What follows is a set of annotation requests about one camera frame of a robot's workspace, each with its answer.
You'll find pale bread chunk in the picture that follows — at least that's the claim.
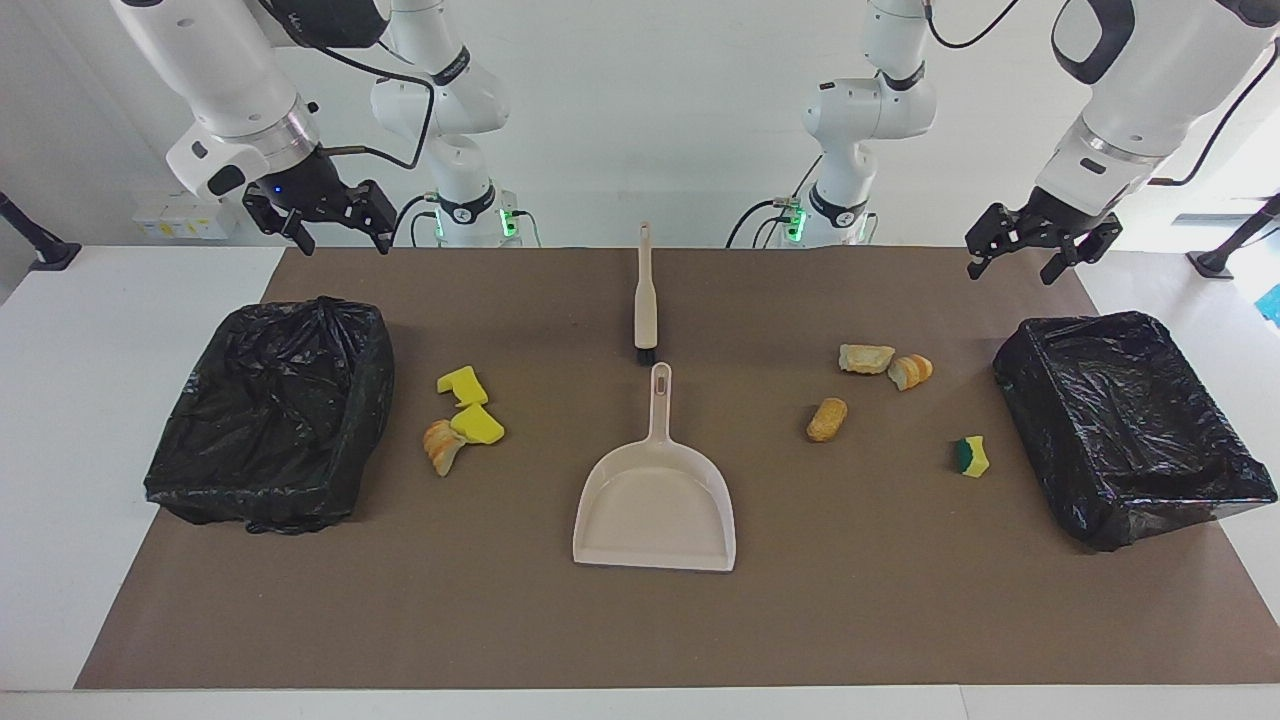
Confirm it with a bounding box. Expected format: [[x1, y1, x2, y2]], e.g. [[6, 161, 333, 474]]
[[838, 343, 897, 376]]

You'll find yellow sponge piece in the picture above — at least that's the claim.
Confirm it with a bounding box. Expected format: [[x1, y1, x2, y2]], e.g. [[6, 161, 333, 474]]
[[449, 402, 506, 446], [437, 366, 490, 408]]

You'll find pale orange croissant piece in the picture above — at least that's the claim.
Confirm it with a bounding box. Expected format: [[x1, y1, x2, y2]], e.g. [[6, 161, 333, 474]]
[[423, 419, 467, 478]]

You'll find brown oval bun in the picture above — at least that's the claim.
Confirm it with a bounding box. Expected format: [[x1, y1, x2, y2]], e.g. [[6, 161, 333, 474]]
[[806, 397, 849, 443]]

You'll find beige plastic dustpan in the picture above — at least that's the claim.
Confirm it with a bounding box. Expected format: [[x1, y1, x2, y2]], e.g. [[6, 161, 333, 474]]
[[572, 362, 737, 573]]

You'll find bin with black bag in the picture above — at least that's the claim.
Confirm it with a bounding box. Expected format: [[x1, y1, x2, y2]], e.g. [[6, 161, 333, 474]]
[[143, 296, 396, 535], [992, 311, 1279, 552]]

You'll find black stand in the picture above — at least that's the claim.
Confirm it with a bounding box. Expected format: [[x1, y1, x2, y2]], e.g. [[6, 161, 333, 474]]
[[1186, 193, 1280, 280], [0, 192, 83, 273]]

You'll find brown table mat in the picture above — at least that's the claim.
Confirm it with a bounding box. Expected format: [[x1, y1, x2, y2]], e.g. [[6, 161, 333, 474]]
[[75, 247, 1280, 690]]

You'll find black right base cable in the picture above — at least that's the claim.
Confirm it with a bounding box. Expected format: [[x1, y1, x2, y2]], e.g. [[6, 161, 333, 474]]
[[390, 193, 441, 248]]

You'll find black base cable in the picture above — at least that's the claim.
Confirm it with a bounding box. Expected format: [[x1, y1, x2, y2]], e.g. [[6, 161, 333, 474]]
[[390, 193, 441, 248], [727, 155, 827, 248]]

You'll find white wall socket box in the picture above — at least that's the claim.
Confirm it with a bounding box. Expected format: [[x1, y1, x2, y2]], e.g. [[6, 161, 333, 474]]
[[132, 192, 239, 241]]

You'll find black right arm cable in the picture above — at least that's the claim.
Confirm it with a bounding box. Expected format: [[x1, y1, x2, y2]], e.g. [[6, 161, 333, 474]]
[[265, 0, 438, 171]]

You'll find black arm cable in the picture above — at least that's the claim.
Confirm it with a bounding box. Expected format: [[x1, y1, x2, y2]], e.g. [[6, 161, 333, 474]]
[[925, 0, 1280, 188], [265, 0, 438, 171]]

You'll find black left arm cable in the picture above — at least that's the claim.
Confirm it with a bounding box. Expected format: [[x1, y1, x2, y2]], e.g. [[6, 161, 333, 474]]
[[925, 0, 1280, 188]]

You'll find black left base cable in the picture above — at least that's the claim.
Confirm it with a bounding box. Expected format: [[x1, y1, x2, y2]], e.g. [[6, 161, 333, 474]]
[[727, 155, 827, 248]]

